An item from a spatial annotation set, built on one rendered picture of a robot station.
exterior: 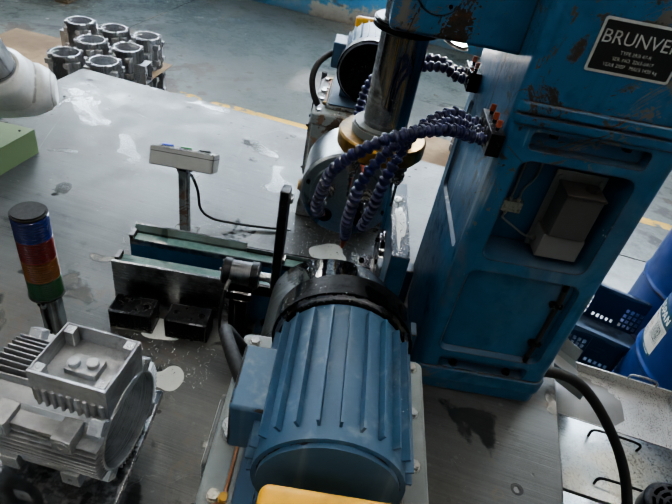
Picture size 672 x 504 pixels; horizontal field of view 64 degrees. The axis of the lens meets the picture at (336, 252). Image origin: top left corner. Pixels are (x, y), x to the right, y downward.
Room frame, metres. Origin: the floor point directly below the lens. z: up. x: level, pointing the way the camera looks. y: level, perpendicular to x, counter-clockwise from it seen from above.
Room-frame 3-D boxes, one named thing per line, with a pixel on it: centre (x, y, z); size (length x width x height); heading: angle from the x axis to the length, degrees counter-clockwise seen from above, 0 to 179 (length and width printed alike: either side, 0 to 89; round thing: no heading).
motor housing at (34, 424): (0.49, 0.37, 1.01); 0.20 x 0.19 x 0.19; 85
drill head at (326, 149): (1.37, 0.01, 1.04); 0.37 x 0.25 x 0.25; 2
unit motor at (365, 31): (1.65, 0.05, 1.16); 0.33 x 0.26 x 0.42; 2
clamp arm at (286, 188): (0.88, 0.12, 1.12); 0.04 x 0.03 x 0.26; 92
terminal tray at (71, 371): (0.49, 0.33, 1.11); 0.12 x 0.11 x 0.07; 85
